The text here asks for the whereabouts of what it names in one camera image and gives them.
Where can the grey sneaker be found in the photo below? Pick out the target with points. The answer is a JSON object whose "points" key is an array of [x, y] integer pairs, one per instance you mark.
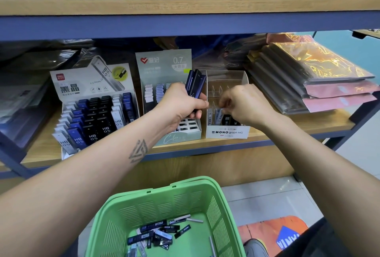
{"points": [[255, 248]]}

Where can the pile of lead cases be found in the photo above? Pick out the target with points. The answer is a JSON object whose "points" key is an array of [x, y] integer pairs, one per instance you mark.
{"points": [[157, 236]]}

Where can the clear plastic display box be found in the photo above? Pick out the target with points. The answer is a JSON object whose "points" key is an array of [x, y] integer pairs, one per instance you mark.
{"points": [[225, 132]]}

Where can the person's left forearm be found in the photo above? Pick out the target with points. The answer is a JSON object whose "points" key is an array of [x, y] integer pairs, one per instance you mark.
{"points": [[65, 200]]}

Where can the pale green display box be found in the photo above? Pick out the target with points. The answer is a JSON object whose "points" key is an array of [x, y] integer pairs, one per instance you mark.
{"points": [[157, 64]]}

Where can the person's right forearm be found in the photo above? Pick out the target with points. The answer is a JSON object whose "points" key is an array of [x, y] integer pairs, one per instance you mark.
{"points": [[326, 182]]}

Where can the white display box red label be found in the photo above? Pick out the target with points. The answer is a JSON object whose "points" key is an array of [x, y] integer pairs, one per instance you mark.
{"points": [[74, 84]]}

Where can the dark plastic-wrapped packs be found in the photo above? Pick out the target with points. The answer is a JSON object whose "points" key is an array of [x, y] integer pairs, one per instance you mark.
{"points": [[309, 67]]}

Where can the stack of wrapped paper packs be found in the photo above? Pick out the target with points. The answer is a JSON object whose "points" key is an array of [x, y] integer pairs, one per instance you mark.
{"points": [[24, 102]]}

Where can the person's right hand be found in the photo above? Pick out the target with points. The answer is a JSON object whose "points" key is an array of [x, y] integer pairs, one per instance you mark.
{"points": [[249, 106]]}

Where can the person's left hand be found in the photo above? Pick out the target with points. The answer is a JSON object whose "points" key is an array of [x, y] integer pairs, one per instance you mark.
{"points": [[175, 108]]}

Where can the colourful printed mat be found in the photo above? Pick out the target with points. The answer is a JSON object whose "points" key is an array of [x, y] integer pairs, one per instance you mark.
{"points": [[270, 230]]}

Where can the green plastic basket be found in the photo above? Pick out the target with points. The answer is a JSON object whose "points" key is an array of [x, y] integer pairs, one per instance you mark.
{"points": [[113, 221]]}

